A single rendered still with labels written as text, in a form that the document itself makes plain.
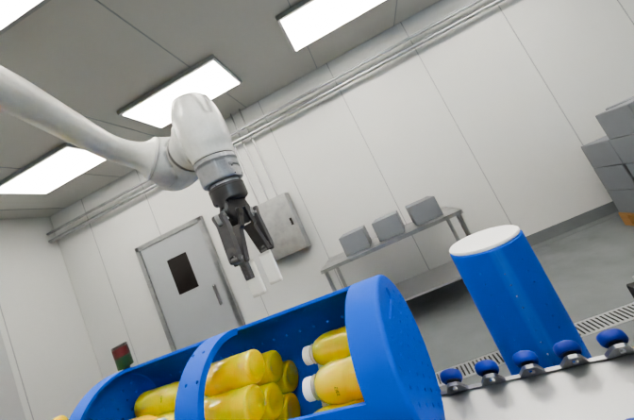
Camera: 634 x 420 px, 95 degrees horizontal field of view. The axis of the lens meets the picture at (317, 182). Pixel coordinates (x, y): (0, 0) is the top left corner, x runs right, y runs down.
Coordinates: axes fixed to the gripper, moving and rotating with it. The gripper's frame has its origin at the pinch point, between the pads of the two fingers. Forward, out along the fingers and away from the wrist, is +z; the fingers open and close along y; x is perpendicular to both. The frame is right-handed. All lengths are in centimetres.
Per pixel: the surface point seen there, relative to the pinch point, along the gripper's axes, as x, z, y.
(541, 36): -245, -95, 393
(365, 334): -17.0, 14.6, -5.5
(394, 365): -20.1, 19.1, -7.7
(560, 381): -41, 40, 12
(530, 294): -51, 50, 69
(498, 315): -38, 55, 71
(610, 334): -53, 35, 14
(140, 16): 94, -205, 121
